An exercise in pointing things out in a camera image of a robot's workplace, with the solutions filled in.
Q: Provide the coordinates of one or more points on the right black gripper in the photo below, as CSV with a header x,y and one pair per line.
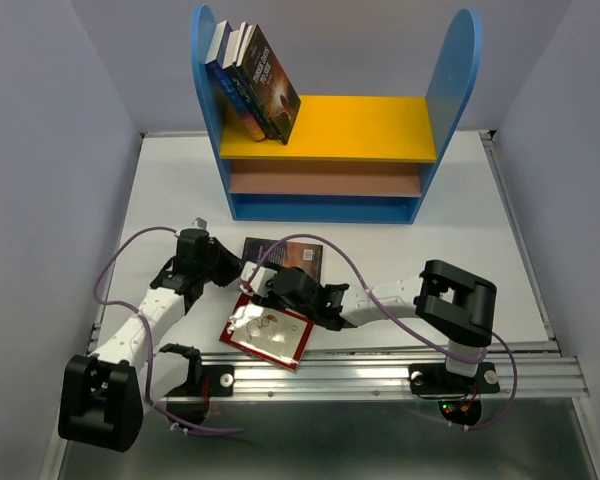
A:
x,y
268,300

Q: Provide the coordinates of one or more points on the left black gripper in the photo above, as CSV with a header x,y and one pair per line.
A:
x,y
232,264

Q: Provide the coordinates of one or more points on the dark sunset paperback book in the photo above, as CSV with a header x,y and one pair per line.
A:
x,y
306,256

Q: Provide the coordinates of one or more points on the red bordered cream book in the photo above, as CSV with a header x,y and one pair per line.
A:
x,y
277,336

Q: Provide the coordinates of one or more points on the Three Days To See book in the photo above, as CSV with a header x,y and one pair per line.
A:
x,y
271,84

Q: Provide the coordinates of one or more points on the blue Jane Eyre book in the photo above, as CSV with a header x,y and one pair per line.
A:
x,y
216,53

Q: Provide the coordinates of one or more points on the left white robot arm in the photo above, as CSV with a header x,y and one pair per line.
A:
x,y
106,394

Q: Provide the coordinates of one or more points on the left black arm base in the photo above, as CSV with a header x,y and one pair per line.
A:
x,y
202,381

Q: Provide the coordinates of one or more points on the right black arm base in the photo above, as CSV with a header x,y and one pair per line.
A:
x,y
457,396

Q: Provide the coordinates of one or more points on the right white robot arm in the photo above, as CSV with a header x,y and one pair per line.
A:
x,y
453,301

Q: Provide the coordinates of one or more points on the blue and yellow bookshelf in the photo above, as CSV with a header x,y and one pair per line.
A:
x,y
350,159

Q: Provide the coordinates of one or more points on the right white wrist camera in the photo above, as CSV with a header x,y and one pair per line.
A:
x,y
254,279

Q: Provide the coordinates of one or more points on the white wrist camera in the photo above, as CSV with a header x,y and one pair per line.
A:
x,y
254,279
200,225

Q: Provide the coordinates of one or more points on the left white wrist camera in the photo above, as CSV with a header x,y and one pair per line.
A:
x,y
200,225

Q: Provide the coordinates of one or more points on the aluminium mounting rail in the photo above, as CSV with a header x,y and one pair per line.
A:
x,y
384,376

